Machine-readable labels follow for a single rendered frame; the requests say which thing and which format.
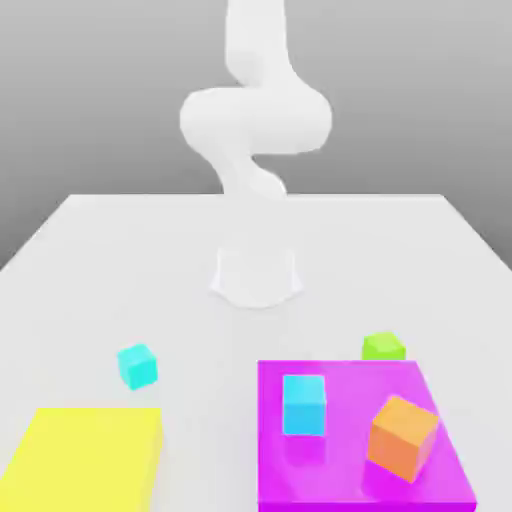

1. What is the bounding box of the small green cube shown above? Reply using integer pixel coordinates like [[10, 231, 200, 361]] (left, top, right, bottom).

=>
[[361, 330, 407, 362]]

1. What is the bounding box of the small blue cube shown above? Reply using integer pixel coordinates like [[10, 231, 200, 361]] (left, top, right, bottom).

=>
[[281, 374, 327, 438]]

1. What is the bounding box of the small cyan cube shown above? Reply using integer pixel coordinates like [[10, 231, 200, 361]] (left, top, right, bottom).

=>
[[116, 342, 159, 392]]

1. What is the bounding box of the small orange cube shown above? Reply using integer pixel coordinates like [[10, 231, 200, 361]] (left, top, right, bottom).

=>
[[366, 394, 440, 485]]

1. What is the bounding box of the large magenta box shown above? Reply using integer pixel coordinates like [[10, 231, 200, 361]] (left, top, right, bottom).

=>
[[256, 359, 479, 512]]

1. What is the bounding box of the large yellow box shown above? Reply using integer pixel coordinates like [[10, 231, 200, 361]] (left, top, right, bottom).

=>
[[0, 407, 164, 512]]

